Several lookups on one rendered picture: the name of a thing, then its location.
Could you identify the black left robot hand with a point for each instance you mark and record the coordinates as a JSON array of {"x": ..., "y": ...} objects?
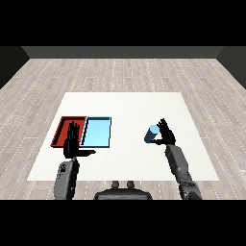
[{"x": 71, "y": 146}]

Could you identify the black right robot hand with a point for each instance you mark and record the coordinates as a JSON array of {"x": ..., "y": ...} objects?
[{"x": 167, "y": 134}]

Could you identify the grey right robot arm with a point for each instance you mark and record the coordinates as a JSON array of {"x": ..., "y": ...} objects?
[{"x": 182, "y": 173}]

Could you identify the shallow red open box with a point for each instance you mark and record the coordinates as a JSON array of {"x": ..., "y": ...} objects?
[{"x": 62, "y": 134}]

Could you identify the small blue can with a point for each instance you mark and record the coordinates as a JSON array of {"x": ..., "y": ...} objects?
[{"x": 151, "y": 134}]

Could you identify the shallow light blue open box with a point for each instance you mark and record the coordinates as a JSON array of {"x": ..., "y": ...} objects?
[{"x": 96, "y": 132}]

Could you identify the dark grey robot body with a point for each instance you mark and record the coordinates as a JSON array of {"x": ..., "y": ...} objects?
[{"x": 123, "y": 193}]

